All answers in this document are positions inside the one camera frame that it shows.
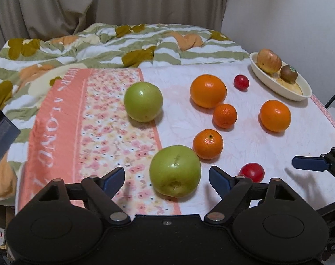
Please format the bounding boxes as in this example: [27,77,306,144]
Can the green apple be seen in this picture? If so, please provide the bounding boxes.
[149,145,202,198]
[124,82,164,123]

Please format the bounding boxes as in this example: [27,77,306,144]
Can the white oval dish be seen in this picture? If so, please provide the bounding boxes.
[249,52,313,102]

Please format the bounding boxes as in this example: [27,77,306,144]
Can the dark flat panel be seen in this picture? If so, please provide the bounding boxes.
[0,96,21,177]

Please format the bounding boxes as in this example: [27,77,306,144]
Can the small mandarin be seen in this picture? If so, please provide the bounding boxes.
[213,103,238,129]
[192,129,224,160]

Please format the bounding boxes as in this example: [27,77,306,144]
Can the black cable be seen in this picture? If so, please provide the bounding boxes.
[324,81,335,108]

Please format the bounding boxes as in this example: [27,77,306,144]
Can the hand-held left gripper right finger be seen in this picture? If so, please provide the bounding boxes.
[203,166,299,225]

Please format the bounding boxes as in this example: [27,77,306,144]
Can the red yellow apple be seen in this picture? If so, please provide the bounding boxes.
[256,49,282,74]

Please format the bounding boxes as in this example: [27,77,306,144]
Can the red tomato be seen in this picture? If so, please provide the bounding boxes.
[238,163,265,183]
[234,74,250,91]

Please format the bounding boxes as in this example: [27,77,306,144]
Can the beige curtain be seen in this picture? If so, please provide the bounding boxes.
[0,0,229,58]

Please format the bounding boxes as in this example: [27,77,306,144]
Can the pink floral white mat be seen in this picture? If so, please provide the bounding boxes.
[15,61,335,217]

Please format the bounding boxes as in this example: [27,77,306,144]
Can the brown kiwi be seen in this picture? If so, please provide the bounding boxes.
[280,65,298,84]

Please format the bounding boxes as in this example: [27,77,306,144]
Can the green striped floral blanket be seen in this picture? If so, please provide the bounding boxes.
[0,22,251,207]

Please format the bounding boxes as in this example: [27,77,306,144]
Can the large orange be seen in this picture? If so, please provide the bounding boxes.
[259,100,292,132]
[190,74,228,109]

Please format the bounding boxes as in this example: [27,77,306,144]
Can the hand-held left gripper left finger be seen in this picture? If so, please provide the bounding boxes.
[32,166,131,225]

